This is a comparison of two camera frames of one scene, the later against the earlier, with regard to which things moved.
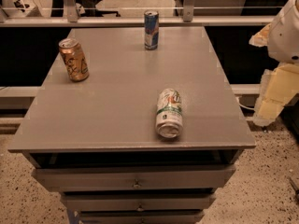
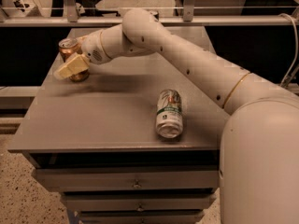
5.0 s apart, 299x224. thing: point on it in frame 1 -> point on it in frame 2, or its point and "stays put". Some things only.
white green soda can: [169, 119] stays put
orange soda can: [75, 59] stays put
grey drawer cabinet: [97, 141] stays put
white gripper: [285, 39] -> [92, 48]
